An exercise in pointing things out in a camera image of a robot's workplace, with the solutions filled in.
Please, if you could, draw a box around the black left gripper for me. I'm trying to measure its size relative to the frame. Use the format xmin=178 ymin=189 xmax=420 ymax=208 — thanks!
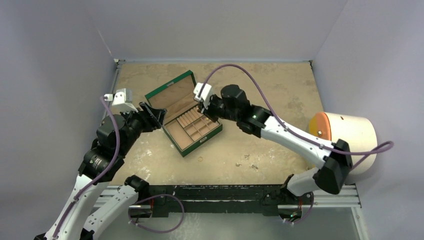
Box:
xmin=118 ymin=100 xmax=166 ymax=155

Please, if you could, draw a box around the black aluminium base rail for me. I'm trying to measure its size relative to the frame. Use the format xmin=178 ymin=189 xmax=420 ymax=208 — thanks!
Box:
xmin=92 ymin=184 xmax=362 ymax=220

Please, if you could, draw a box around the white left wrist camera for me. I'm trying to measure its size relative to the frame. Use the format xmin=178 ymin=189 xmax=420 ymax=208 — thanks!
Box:
xmin=101 ymin=88 xmax=139 ymax=113

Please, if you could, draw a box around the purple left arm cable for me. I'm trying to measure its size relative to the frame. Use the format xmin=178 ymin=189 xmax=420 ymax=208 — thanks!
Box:
xmin=51 ymin=96 xmax=121 ymax=240

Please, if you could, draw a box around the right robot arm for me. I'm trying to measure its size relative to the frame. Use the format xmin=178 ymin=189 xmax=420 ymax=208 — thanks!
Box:
xmin=145 ymin=83 xmax=353 ymax=204

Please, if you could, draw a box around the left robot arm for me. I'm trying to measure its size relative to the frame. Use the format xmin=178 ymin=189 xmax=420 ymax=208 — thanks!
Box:
xmin=35 ymin=102 xmax=167 ymax=240

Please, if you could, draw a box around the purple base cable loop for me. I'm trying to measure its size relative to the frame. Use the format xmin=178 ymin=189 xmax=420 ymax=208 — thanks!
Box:
xmin=127 ymin=194 xmax=185 ymax=235

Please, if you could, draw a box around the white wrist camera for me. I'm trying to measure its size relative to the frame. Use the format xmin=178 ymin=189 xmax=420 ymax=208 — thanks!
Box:
xmin=193 ymin=82 xmax=214 ymax=104
xmin=101 ymin=88 xmax=139 ymax=113

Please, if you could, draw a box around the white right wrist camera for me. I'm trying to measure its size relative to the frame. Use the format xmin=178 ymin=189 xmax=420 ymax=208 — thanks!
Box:
xmin=193 ymin=82 xmax=214 ymax=104

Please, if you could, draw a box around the green jewelry box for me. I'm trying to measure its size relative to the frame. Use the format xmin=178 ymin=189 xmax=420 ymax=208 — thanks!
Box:
xmin=144 ymin=69 xmax=223 ymax=158

